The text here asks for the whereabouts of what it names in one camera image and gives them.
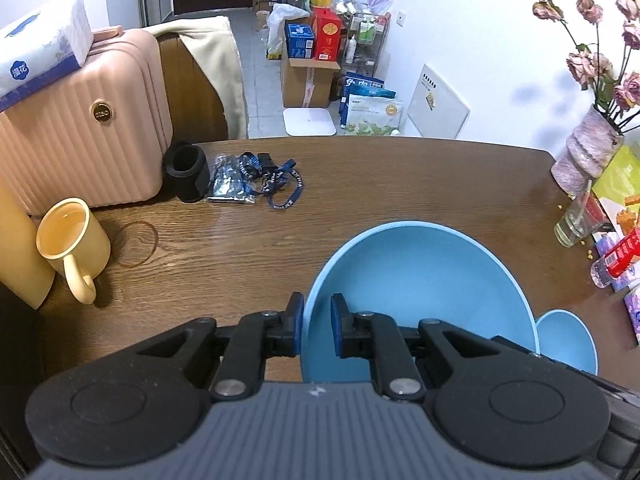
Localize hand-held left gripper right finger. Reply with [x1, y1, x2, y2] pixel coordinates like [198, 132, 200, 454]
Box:
[331, 292, 511, 402]

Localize red label bottle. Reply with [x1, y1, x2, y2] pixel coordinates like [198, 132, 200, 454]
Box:
[590, 227, 640, 289]

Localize black cylindrical cup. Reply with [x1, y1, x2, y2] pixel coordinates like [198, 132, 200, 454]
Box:
[165, 143, 209, 204]

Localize wire rack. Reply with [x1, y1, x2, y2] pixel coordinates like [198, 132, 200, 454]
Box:
[342, 10, 392, 78]

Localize white panel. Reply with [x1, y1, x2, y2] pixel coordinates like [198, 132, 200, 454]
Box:
[406, 63, 471, 141]

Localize yellow mug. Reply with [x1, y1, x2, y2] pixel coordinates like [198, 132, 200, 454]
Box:
[35, 197, 112, 306]

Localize patterned vase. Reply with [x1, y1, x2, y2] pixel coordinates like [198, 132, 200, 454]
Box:
[550, 104, 626, 198]

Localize pink suitcase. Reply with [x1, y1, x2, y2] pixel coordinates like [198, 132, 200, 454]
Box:
[0, 27, 175, 218]

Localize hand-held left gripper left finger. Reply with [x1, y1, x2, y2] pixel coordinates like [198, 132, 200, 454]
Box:
[122, 291, 305, 402]

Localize drinking glass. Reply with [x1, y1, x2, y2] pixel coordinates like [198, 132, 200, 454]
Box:
[553, 192, 598, 248]

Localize cream thermal jug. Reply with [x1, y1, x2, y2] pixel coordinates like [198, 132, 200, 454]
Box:
[0, 180, 56, 311]

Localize white tissue pack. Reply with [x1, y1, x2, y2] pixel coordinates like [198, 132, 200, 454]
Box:
[0, 0, 95, 113]

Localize blue box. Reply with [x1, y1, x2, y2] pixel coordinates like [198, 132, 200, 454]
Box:
[285, 22, 317, 61]

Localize purple tissue pack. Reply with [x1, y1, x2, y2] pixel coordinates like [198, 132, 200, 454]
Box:
[592, 232, 626, 261]
[622, 285, 640, 346]

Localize cardboard box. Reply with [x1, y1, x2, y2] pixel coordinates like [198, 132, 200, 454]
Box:
[280, 57, 343, 109]

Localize red flat packet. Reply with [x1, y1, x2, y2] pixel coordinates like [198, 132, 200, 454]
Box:
[582, 192, 613, 233]

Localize wooden chair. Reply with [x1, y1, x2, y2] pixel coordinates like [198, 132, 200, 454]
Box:
[159, 35, 231, 143]

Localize green package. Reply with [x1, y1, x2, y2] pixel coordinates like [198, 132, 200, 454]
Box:
[590, 145, 640, 233]

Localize blue bowl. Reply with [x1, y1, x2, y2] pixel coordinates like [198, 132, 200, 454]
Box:
[534, 309, 599, 376]
[300, 220, 541, 396]

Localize black paper bag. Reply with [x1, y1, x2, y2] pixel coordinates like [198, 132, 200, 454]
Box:
[0, 280, 46, 480]

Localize beige cloth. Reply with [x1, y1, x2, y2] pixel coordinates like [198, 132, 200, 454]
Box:
[147, 15, 249, 140]

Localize blue white bag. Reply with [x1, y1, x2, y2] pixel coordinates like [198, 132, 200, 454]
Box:
[340, 74, 397, 128]

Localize dried roses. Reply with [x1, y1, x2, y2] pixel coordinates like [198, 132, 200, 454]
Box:
[531, 0, 640, 133]

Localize white plastic bag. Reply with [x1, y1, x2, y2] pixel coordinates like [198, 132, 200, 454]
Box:
[265, 2, 311, 61]

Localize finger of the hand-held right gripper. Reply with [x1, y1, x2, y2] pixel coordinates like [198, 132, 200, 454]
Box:
[492, 336, 601, 383]

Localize green white bag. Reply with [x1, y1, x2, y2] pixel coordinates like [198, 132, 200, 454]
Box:
[345, 94, 404, 136]

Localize white bathroom scale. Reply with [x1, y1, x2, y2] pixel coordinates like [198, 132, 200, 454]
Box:
[283, 107, 337, 137]

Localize blue lanyard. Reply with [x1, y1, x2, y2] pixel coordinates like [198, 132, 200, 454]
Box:
[239, 152, 306, 211]

